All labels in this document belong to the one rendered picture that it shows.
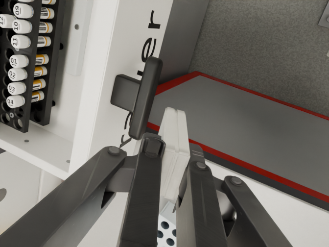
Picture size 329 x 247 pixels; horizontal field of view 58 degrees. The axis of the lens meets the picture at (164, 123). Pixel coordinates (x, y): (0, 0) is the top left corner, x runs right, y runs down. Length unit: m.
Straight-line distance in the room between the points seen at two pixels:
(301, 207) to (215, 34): 0.84
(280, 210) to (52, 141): 0.31
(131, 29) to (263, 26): 0.90
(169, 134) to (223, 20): 1.00
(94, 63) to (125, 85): 0.03
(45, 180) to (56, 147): 0.16
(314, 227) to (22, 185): 0.41
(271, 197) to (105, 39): 0.29
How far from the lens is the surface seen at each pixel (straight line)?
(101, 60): 0.24
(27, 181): 0.50
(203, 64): 1.17
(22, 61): 0.32
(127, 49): 0.27
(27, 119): 0.35
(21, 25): 0.31
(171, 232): 0.44
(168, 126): 0.18
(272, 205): 0.43
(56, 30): 0.34
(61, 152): 0.38
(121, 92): 0.26
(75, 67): 0.36
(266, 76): 1.14
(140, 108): 0.25
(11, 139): 0.40
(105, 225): 0.54
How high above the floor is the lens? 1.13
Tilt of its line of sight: 64 degrees down
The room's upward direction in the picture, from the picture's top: 126 degrees counter-clockwise
